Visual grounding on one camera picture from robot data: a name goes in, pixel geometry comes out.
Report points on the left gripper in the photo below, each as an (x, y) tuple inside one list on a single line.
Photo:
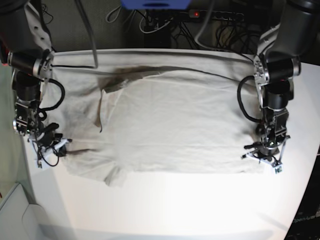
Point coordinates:
[(266, 153)]

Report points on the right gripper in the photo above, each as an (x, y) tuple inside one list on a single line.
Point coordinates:
[(46, 141)]

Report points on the beige t-shirt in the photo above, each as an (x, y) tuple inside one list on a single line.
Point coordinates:
[(84, 104)]

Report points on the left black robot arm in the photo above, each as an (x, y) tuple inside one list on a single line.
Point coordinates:
[(277, 62)]

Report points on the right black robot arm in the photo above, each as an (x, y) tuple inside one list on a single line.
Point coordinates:
[(26, 46)]

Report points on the blue box overhead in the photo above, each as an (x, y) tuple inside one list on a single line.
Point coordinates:
[(155, 4)]

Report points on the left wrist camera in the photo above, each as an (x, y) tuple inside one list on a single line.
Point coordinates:
[(277, 167)]

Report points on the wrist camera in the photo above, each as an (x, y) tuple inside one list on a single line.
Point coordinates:
[(277, 167), (41, 164)]

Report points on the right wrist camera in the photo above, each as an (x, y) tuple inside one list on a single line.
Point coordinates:
[(41, 164)]

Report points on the white power strip red switch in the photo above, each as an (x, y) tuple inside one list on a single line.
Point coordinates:
[(216, 15)]

